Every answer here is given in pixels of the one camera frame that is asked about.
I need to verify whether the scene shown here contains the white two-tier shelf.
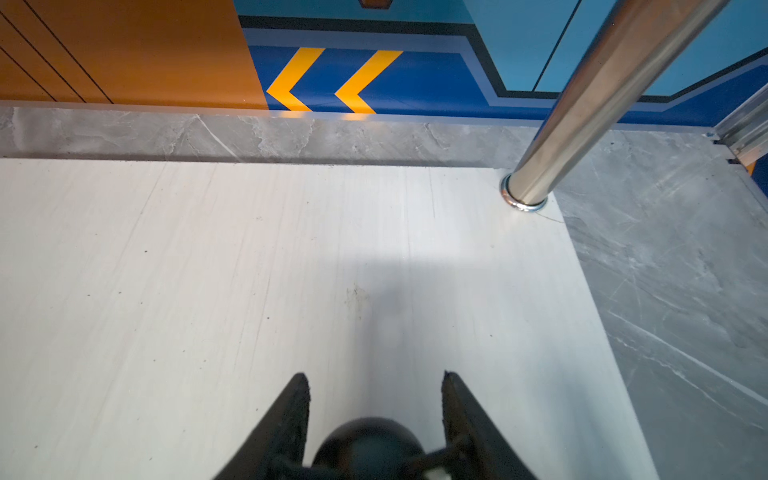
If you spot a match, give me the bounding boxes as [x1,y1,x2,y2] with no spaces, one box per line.
[0,0,730,480]

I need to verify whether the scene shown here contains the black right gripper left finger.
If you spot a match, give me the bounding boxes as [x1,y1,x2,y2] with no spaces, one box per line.
[215,373,311,479]

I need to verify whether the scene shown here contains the right aluminium corner post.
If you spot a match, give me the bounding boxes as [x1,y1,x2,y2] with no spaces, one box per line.
[714,84,768,167]

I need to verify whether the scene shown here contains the black purple Kuromi figure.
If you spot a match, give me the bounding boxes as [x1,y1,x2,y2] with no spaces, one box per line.
[269,417,473,479]

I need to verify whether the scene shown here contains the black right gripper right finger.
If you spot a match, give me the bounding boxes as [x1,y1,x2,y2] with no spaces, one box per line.
[441,371,536,479]

